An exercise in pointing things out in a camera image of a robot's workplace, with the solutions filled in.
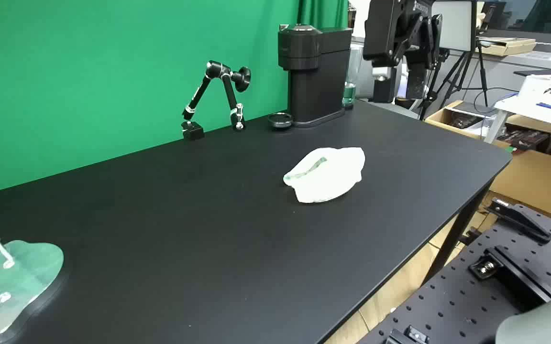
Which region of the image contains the white patterned cloth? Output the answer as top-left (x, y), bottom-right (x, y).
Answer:
top-left (282, 145), bottom-right (368, 206)

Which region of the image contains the green curtain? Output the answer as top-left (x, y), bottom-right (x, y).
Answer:
top-left (297, 0), bottom-right (353, 32)

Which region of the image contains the round black metal filter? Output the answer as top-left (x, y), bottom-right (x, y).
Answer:
top-left (271, 110), bottom-right (296, 131)

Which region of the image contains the green backdrop screen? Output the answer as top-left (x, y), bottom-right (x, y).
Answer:
top-left (0, 0), bottom-right (303, 198)

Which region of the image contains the long white bolt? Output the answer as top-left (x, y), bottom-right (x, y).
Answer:
top-left (0, 234), bottom-right (18, 271)

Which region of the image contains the grey rounded object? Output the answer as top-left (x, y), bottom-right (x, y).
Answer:
top-left (494, 294), bottom-right (551, 344)

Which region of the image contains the metal plate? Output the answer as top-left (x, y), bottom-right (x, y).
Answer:
top-left (0, 236), bottom-right (68, 344)

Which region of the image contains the flat wooden tray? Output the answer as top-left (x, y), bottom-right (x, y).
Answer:
top-left (479, 34), bottom-right (540, 59)

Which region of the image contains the black angled bracket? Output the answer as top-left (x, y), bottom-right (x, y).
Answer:
top-left (487, 196), bottom-right (551, 244)

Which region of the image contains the black clamp with silver plate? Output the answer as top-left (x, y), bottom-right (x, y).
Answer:
top-left (468, 244), bottom-right (551, 313)

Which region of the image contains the black coffee machine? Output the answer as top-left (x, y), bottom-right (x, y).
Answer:
top-left (278, 22), bottom-right (355, 125)

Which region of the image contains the white screen panel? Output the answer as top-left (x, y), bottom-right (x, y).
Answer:
top-left (431, 0), bottom-right (483, 53)

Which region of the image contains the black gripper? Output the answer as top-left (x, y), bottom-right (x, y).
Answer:
top-left (362, 0), bottom-right (449, 101)

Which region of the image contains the white papers pile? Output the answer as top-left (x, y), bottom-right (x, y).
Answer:
top-left (494, 70), bottom-right (551, 122)

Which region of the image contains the large closed cardboard box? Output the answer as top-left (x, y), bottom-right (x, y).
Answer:
top-left (489, 148), bottom-right (551, 217)

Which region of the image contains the black perforated breadboard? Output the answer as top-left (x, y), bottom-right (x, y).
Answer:
top-left (359, 215), bottom-right (551, 344)

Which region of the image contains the green drink can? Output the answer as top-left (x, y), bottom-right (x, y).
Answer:
top-left (343, 82), bottom-right (359, 110)

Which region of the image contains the open cardboard box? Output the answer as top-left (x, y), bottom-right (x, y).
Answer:
top-left (426, 97), bottom-right (504, 143)

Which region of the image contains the black tripod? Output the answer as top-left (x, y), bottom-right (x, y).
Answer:
top-left (420, 0), bottom-right (493, 122)

